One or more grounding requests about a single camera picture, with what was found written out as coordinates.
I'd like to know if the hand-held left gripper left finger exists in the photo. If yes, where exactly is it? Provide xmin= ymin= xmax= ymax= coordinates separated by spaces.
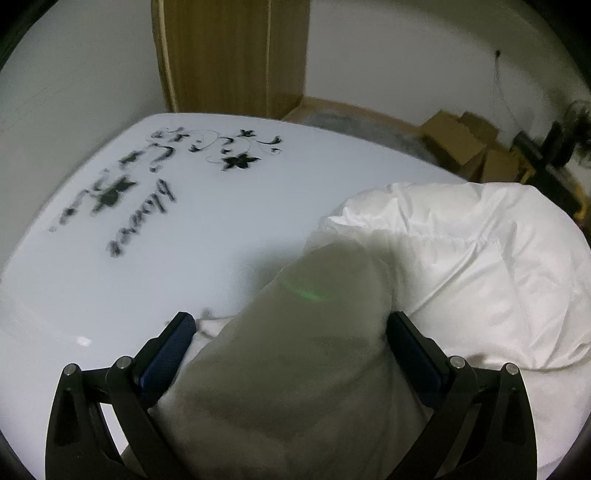
xmin=45 ymin=311 xmax=197 ymax=480

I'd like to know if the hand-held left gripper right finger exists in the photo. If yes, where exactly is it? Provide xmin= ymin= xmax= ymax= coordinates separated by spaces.
xmin=385 ymin=311 xmax=539 ymax=480

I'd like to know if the white puffer jacket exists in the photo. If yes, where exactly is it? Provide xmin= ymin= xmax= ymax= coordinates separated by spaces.
xmin=122 ymin=181 xmax=591 ymax=480

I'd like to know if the small cardboard box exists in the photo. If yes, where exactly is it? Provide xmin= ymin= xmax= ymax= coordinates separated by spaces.
xmin=459 ymin=112 xmax=500 ymax=145
xmin=481 ymin=147 xmax=523 ymax=184

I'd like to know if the large open cardboard box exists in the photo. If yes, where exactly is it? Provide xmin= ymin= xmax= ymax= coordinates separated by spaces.
xmin=421 ymin=112 xmax=489 ymax=180

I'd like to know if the low cardboard tray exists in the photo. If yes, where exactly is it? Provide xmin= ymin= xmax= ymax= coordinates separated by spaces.
xmin=281 ymin=96 xmax=437 ymax=163

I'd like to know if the black and yellow delivery box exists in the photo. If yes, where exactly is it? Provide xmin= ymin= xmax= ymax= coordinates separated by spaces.
xmin=512 ymin=130 xmax=586 ymax=219

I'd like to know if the black standing fan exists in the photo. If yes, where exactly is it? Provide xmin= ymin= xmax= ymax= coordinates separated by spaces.
xmin=549 ymin=99 xmax=591 ymax=169

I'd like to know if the wooden wardrobe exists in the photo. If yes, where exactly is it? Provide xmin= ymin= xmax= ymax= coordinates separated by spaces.
xmin=151 ymin=0 xmax=309 ymax=120

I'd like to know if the black power cable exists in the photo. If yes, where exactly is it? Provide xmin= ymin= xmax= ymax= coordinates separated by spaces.
xmin=493 ymin=48 xmax=506 ymax=114

